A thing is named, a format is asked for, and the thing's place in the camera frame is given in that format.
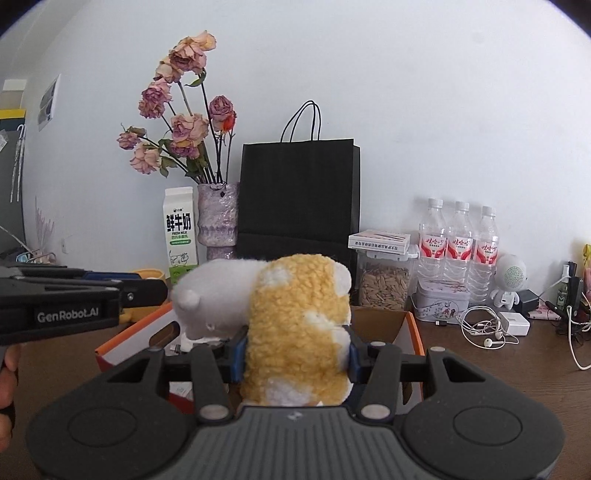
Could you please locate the white green milk carton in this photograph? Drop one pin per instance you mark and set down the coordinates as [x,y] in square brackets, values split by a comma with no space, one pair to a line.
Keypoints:
[180,230]

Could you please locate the white and yellow plush toy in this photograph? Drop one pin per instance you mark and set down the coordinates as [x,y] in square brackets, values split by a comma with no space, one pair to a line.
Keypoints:
[295,323]

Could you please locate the person's left hand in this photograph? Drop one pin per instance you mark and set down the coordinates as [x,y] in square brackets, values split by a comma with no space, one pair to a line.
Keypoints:
[8,378]

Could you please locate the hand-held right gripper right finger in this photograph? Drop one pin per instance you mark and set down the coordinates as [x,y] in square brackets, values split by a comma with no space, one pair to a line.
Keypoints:
[354,364]

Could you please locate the yellow and dark box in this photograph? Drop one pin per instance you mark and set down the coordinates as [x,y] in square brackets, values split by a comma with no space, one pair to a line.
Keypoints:
[11,119]

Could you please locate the wall poster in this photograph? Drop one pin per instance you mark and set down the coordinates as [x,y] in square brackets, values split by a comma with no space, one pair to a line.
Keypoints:
[48,104]

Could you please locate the green spray bottle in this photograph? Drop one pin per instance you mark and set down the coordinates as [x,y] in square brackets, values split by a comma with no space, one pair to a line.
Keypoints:
[564,288]

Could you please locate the clear jar of seeds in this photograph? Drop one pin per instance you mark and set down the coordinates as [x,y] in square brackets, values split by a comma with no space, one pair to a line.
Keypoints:
[383,284]

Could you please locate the black power adapter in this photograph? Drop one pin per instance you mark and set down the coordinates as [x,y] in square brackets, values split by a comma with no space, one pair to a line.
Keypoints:
[526,302]

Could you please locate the printed tin box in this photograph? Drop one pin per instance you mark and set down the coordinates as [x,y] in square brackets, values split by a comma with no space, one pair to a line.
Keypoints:
[441,300]

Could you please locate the purple ceramic vase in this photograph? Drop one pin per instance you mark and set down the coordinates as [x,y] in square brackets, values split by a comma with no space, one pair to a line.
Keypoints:
[218,217]

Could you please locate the white charger block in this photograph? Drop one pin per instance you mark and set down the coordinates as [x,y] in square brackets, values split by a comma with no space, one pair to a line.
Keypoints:
[515,323]

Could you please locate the grey refrigerator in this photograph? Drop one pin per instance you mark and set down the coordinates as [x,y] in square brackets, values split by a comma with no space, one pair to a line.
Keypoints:
[9,198]

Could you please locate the orange cardboard box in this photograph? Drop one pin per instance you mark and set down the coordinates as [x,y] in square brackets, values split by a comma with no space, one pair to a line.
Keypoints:
[374,323]

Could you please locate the flat white box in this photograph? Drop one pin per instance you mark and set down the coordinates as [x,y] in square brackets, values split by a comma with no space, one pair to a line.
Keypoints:
[378,240]

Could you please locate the white robot-shaped speaker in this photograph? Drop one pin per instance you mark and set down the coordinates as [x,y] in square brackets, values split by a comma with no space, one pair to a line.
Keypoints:
[508,277]

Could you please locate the yellow mug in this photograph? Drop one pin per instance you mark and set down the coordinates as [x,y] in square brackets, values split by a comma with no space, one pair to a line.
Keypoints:
[147,274]

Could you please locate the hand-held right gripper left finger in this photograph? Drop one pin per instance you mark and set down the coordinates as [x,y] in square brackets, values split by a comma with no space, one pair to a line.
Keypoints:
[238,357]

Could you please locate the dried pink roses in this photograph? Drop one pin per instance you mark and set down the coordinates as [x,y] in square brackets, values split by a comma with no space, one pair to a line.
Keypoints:
[184,129]

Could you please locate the pink patterned pouch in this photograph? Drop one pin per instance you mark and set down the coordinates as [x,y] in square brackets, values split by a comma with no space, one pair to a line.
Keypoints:
[545,314]

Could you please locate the pink desk organizer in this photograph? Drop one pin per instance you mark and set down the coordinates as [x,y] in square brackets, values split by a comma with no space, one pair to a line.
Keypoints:
[39,258]

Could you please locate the black paper bag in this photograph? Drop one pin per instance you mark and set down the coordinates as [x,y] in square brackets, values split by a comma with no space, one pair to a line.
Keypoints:
[300,198]

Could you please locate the brown cardboard carton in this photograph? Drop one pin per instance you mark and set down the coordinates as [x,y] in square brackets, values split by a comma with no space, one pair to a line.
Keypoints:
[13,94]

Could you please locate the yellow pink snack packet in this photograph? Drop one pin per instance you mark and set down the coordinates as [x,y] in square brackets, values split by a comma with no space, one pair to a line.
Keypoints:
[587,254]

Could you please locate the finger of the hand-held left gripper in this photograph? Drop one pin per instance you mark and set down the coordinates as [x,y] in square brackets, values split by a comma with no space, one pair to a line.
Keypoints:
[145,295]
[111,276]

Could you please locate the clear water bottle red label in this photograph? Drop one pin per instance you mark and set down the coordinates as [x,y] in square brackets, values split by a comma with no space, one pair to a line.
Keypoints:
[432,244]
[460,247]
[485,251]

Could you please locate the black phone stand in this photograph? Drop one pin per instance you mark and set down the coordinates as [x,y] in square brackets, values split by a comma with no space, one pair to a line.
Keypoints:
[575,295]

